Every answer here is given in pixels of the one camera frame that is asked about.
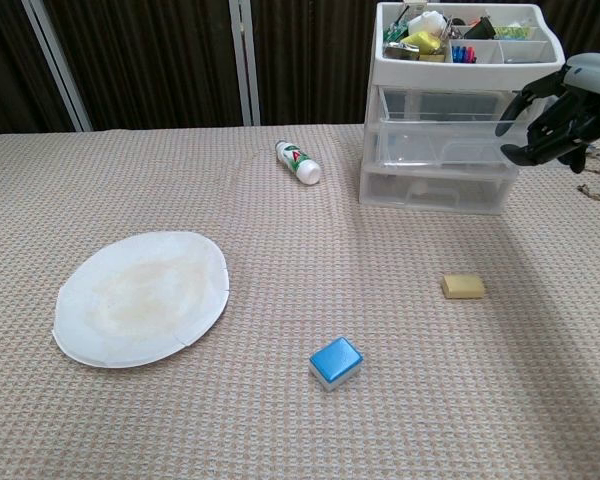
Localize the beige woven tablecloth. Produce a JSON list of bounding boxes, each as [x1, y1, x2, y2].
[[0, 122, 600, 480]]

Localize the dark pleated curtain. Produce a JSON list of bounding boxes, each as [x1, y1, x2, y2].
[[0, 0, 600, 142]]

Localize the white paper plate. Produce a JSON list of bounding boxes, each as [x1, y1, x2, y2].
[[52, 229, 231, 370]]

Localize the white bottle green label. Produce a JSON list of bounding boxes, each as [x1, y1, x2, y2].
[[274, 140, 322, 187]]

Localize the grey metal frame post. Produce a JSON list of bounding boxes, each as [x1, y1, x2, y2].
[[22, 0, 92, 133], [228, 0, 261, 127]]

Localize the clear plastic drawer organizer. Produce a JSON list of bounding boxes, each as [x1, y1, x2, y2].
[[358, 2, 566, 216]]

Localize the yellow sponge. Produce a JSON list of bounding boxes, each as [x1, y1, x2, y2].
[[402, 30, 444, 54]]

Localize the black plastic object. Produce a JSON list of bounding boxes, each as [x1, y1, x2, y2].
[[463, 17, 496, 40]]

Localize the blue and white mahjong tile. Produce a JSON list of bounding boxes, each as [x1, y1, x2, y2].
[[308, 336, 365, 392]]

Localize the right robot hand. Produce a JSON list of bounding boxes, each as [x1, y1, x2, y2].
[[494, 51, 600, 175]]

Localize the clear plastic drawer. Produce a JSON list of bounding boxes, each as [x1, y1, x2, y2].
[[365, 124, 519, 171], [377, 85, 531, 167], [359, 164, 520, 214]]

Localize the green blue packet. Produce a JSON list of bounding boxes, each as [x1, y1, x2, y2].
[[493, 25, 534, 40]]

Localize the yellow sponge block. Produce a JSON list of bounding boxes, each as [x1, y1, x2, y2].
[[440, 273, 486, 300]]

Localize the silver foil wrapper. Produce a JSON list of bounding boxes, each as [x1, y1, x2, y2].
[[385, 42, 422, 59]]

